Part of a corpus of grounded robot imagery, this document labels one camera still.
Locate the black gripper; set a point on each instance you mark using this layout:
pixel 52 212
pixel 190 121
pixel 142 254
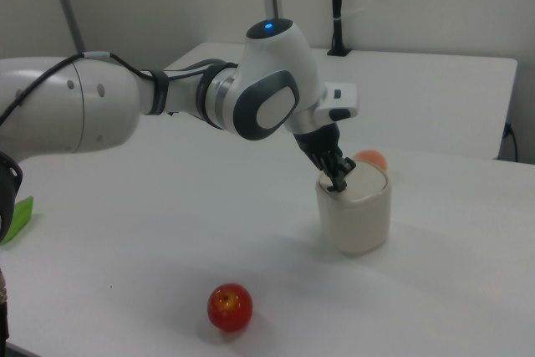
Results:
pixel 319 144

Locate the white garbage bin with lid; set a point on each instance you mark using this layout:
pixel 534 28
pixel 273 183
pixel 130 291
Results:
pixel 355 215

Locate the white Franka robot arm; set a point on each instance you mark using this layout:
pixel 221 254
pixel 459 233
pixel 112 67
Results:
pixel 125 98

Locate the peach toy fruit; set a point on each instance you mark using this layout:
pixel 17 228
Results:
pixel 373 158

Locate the red apple toy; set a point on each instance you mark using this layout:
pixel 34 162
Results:
pixel 230 307

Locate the green bitter gourd toy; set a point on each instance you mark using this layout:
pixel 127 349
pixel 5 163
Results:
pixel 18 217

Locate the black camera pole with base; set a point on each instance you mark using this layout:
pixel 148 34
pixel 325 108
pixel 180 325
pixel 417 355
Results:
pixel 336 1

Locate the grey partition post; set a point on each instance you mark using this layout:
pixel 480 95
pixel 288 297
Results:
pixel 67 1

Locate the black foreground mount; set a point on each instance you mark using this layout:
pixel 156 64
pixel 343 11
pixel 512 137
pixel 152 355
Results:
pixel 8 194

